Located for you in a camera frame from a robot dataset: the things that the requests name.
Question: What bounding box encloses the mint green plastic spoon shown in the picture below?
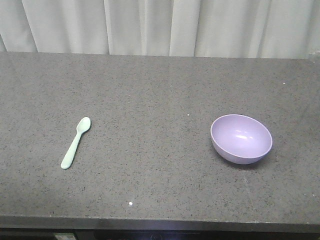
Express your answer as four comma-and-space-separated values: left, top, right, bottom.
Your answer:
60, 117, 91, 170

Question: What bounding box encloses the lilac plastic bowl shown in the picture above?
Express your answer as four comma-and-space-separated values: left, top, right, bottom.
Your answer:
210, 114, 273, 165

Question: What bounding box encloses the black disinfection cabinet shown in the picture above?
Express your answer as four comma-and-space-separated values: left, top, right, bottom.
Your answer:
75, 230, 320, 240

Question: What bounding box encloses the green energy label sticker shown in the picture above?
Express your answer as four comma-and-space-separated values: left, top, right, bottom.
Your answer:
53, 232, 77, 240

